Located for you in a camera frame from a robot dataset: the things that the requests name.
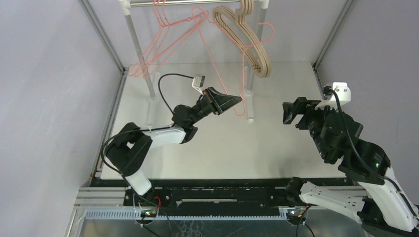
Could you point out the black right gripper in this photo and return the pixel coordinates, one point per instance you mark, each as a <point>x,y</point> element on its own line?
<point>303,115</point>

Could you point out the left aluminium frame post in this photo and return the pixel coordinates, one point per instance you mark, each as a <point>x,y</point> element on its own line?
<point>105,40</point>

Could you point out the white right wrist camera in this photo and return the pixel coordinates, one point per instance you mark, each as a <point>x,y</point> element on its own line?
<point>334,92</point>

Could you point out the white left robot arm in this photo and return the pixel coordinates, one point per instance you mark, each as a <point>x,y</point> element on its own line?
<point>126,151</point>

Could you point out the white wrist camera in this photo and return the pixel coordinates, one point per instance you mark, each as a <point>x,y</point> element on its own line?
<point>198,82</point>
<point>334,92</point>

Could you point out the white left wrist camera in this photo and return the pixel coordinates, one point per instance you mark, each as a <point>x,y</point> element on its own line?
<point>198,82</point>

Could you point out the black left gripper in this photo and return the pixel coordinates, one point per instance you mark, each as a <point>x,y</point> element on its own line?
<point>217,102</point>

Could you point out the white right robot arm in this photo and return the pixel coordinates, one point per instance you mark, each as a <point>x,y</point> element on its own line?
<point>386,211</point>

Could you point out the circuit board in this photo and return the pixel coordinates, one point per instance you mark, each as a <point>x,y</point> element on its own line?
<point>148,214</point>
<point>294,213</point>

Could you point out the left circuit board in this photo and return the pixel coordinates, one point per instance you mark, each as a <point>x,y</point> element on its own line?
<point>148,214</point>

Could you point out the metal clothes rack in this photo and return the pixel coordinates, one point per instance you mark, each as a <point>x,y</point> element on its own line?
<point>126,6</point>

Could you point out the right circuit board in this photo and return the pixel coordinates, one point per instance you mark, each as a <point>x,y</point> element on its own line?
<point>294,213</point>

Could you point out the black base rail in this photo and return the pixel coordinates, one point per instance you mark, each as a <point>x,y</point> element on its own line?
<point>219,198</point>

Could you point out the aluminium frame post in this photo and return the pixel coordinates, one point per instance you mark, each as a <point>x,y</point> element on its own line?
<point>336,26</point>
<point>105,40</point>

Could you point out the pink wire hanger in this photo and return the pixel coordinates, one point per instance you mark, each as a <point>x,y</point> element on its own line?
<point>171,34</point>
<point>197,18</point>
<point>155,48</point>
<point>236,57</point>

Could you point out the right aluminium frame post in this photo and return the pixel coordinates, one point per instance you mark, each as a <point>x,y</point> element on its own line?
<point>336,26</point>

